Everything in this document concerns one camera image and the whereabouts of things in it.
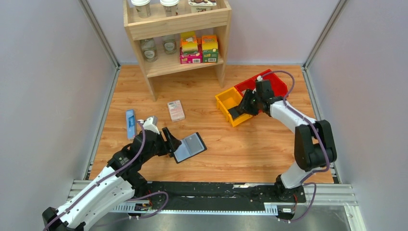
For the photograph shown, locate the black leather card holder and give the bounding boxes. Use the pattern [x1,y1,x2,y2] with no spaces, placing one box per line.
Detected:
[170,132,207,164]

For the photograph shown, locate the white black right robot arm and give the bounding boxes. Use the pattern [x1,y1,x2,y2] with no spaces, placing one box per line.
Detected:
[237,80,337,189]

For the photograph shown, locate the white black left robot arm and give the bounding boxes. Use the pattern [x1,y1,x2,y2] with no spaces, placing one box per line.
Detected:
[42,128,183,231]

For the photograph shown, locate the pink white card box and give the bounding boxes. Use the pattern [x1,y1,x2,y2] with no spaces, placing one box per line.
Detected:
[167,100,185,122]

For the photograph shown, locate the red plastic bin middle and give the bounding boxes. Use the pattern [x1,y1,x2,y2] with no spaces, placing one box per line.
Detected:
[234,77,256,97]

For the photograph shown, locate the red plastic bin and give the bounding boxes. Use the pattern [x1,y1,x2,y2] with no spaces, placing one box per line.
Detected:
[249,69,288,97]
[234,77,256,97]

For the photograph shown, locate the yellow plastic bin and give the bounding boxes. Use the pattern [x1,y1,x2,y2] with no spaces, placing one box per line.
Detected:
[215,87,253,127]

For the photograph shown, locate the red plastic bin far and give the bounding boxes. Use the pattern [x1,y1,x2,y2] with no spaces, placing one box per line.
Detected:
[249,69,288,97]

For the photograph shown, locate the blue toothpaste box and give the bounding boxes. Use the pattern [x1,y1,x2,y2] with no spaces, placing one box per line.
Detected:
[125,109,137,140]

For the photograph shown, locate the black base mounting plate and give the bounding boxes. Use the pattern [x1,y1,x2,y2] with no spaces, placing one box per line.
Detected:
[134,181,306,211]

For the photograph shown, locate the green orange snack box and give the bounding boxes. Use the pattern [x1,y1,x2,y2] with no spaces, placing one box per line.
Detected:
[201,35,218,63]

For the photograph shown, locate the pink orange snack box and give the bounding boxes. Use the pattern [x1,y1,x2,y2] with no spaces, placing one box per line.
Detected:
[179,31,203,64]

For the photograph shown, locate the glass jar right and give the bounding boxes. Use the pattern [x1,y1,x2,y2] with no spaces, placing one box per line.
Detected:
[162,35,177,54]

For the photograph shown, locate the glass jar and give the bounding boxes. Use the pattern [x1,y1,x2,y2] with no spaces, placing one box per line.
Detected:
[162,35,177,54]
[140,38,157,62]

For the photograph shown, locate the glass jar left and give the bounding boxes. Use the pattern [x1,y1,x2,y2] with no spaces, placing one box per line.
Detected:
[140,38,157,62]

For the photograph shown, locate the wooden two-tier shelf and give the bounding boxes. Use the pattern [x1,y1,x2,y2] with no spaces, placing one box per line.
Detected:
[123,0,232,101]

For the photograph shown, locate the chocolate pudding tub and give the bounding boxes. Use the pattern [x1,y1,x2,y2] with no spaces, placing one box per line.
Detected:
[188,0,217,13]

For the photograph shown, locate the white lidded cup middle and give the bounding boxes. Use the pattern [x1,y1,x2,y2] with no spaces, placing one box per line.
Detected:
[160,0,179,17]

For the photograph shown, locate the white lidded cup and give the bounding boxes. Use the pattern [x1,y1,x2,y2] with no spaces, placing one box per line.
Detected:
[131,0,151,18]
[160,0,179,17]

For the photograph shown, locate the white lidded cup left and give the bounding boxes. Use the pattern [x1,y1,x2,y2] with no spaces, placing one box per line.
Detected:
[131,0,151,18]

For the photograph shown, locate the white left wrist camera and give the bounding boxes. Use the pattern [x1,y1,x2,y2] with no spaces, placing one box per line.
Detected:
[138,116,160,134]

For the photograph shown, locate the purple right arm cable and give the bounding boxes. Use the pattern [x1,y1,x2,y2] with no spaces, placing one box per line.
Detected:
[259,70,332,223]

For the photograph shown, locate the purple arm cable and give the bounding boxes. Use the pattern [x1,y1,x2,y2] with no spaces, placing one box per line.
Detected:
[43,120,169,231]
[259,70,332,223]

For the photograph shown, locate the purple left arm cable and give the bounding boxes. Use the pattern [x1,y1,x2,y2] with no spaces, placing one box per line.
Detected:
[43,120,169,231]

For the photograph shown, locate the aluminium frame rail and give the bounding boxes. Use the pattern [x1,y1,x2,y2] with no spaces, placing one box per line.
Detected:
[57,180,357,231]

